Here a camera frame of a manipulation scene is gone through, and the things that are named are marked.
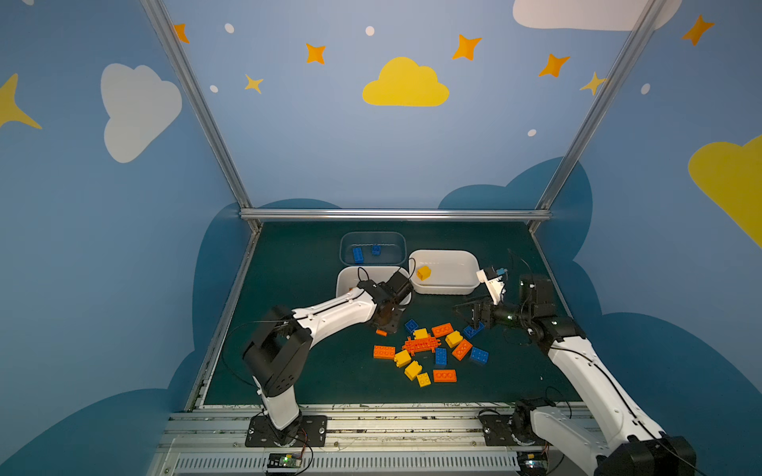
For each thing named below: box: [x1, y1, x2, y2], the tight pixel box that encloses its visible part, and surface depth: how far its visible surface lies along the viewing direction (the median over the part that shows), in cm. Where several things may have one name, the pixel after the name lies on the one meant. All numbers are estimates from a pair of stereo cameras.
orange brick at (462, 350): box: [451, 339, 474, 361], surface depth 90 cm
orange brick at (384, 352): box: [373, 345, 396, 360], surface depth 88 cm
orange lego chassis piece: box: [402, 335, 442, 357], surface depth 90 cm
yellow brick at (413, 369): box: [403, 359, 423, 381], surface depth 84 cm
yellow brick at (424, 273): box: [415, 265, 432, 281], surface depth 107 cm
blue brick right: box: [470, 346, 490, 365], surface depth 88 cm
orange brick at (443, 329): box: [431, 322, 454, 339], surface depth 95 cm
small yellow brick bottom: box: [416, 371, 432, 388], surface depth 84 cm
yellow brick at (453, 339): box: [444, 330, 464, 349], surface depth 91 cm
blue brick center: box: [435, 347, 447, 365], surface depth 88 cm
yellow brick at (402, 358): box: [393, 349, 412, 368], surface depth 87 cm
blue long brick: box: [353, 246, 365, 264], surface depth 113 cm
